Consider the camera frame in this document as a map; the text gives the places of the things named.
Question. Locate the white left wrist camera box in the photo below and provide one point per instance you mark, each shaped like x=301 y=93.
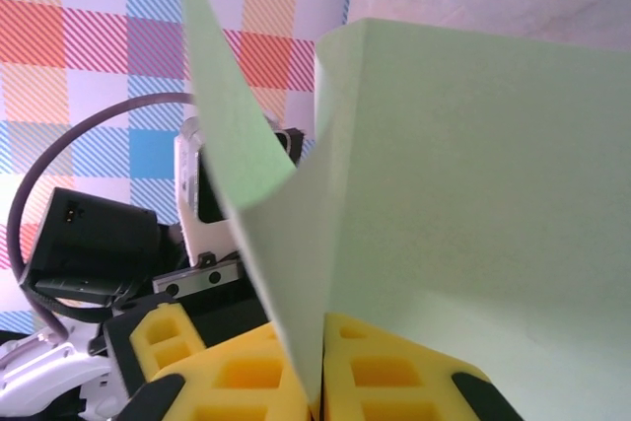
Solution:
x=187 y=184

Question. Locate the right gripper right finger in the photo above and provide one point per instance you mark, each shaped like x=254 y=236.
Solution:
x=389 y=381

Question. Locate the light green paper sheet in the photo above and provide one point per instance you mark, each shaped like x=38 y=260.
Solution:
x=468 y=194

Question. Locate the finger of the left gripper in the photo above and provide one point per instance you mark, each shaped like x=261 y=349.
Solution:
x=162 y=337

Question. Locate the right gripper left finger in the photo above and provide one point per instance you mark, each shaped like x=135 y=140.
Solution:
x=236 y=381

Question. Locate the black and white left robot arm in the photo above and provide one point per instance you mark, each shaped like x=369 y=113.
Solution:
x=44 y=381

